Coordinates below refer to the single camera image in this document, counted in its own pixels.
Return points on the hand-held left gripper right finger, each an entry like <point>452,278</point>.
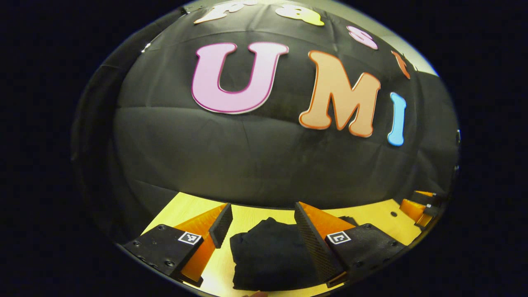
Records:
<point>311,243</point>

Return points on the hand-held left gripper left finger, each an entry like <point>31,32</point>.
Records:
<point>222,225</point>

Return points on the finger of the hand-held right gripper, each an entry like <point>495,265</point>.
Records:
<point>412,209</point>
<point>433,197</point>

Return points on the black collared button shirt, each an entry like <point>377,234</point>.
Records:
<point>268,255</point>

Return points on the black backdrop cloth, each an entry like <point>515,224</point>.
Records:
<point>247,156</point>

